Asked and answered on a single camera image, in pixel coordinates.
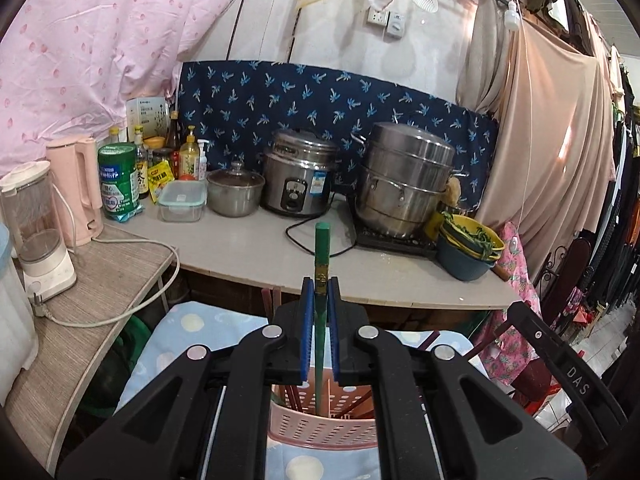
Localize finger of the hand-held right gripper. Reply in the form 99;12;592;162
505;299;557;362

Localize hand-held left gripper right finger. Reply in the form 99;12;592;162
326;276;588;480

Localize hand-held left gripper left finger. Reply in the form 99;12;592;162
57;276;316;480

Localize green chopstick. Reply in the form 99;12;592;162
312;220;332;413

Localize maroon chopstick with silver tip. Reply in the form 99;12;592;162
415;329;442;356

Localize pink perforated utensil basket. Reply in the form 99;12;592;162
269;382;378;453

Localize dark metal chair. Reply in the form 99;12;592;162
510;237;597;411

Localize pink pineapple-print cloth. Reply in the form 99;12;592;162
470;220;545;387

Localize blue basin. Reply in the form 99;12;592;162
435;242;493;282

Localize yellow basin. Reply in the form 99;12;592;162
439;214;506;261

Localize black induction cooker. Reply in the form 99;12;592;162
347;195;438;260

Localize grey kitchen counter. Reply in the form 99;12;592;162
102;195;522;311

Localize green vegetables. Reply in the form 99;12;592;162
442;212;501;256

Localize blue spotted table blanket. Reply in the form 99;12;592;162
117;301;481;480

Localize steel rice cooker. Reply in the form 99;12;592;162
260;128;342;218

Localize small steel pot with lid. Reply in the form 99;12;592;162
206;161;266;218

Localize steel steamer pot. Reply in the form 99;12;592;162
351;121;457;240

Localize row of hanging clothes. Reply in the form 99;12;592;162
525;0;640;341

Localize clear food container green lid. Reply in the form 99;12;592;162
157;178;208;224

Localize green basin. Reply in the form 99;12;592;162
79;314;152;412

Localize yellow seasoning packet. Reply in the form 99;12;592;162
150;162;176;204

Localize wood-grain side table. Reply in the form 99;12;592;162
5;222;182;476

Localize navy leaf-print cloth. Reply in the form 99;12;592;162
175;60;501;211

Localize soy sauce bottle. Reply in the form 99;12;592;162
132;127;151;199

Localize dark sauce bottle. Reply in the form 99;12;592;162
166;111;182;152

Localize green tin can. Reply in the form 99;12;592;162
97;142;144;222

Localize white carton box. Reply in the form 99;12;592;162
125;96;171;142

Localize pink electric kettle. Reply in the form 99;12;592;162
46;136;105;247

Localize white blender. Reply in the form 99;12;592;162
0;160;78;303

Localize white storage bin blue lid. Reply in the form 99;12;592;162
0;220;40;401

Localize pink floral sheet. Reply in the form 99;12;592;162
0;0;261;176

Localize black power cord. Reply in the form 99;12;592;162
285;209;359;259

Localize white power cord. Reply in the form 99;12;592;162
30;237;182;329

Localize white wall switch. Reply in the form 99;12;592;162
385;10;407;41

